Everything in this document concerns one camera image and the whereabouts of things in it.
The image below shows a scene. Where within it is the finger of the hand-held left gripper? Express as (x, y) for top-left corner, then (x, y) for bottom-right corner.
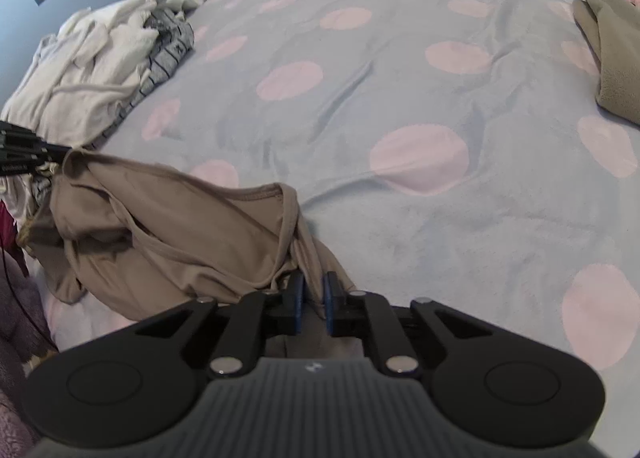
(0, 121), (71, 177)

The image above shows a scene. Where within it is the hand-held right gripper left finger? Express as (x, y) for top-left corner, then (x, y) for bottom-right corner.
(115, 271), (306, 380)

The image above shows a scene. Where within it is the tan long-sleeve shirt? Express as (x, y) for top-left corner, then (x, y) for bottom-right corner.
(17, 148), (366, 364)

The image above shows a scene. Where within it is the purple fleece robe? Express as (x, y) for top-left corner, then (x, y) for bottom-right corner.
(0, 258), (61, 444)

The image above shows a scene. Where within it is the white waffle-texture garment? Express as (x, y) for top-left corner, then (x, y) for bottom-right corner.
(97, 21), (161, 59)

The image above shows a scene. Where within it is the white clothes pile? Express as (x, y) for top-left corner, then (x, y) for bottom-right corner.
(0, 0), (208, 149)

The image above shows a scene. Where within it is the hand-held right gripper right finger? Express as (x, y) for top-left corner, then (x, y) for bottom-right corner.
(324, 272), (506, 380)

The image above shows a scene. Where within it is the grey striped garment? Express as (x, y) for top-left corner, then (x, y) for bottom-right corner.
(82, 8), (196, 149)

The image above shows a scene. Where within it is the pink dotted bed sheet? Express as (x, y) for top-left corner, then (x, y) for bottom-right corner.
(40, 0), (640, 439)

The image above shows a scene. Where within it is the olive fleece blanket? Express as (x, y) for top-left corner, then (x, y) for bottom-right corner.
(572, 0), (640, 126)

